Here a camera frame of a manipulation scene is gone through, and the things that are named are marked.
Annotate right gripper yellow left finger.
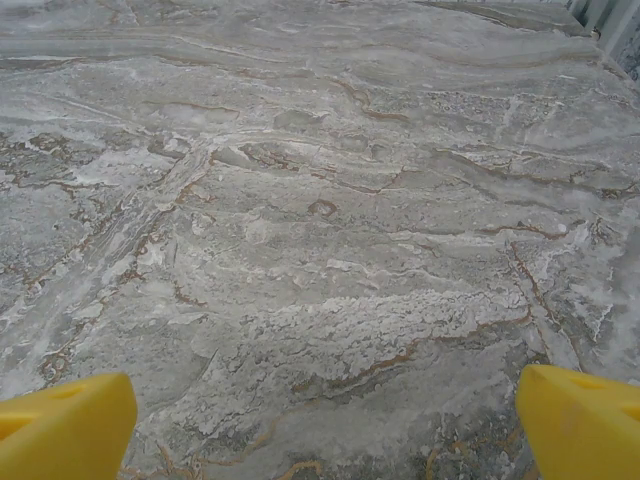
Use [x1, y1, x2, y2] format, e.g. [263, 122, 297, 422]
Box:
[0, 372, 139, 480]

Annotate aluminium frame post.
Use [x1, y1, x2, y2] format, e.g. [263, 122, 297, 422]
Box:
[569, 0, 604, 39]

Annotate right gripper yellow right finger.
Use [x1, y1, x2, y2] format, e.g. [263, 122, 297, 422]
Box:
[515, 363, 640, 480]

